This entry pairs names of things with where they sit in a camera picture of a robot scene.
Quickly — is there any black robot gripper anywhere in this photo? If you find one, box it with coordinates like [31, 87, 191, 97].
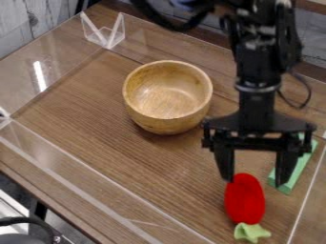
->
[202, 112, 317, 187]

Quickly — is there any red felt strawberry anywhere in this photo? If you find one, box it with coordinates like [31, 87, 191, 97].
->
[225, 173, 271, 244]

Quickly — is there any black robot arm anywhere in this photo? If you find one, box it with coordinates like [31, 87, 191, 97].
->
[203, 0, 317, 186]

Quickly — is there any green rectangular block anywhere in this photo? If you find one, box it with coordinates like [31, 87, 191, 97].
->
[267, 139, 318, 195]

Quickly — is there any wooden bowl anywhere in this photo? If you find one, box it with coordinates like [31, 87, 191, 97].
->
[122, 60, 213, 134]

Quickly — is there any black metal table leg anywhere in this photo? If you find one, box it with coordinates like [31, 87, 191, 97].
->
[30, 199, 47, 221]

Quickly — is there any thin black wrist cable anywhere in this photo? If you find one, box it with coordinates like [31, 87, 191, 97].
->
[277, 71, 313, 110]

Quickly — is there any clear acrylic corner bracket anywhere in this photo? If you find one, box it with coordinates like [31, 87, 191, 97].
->
[80, 11, 124, 50]

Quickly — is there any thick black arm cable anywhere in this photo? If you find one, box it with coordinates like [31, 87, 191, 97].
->
[128, 0, 214, 32]

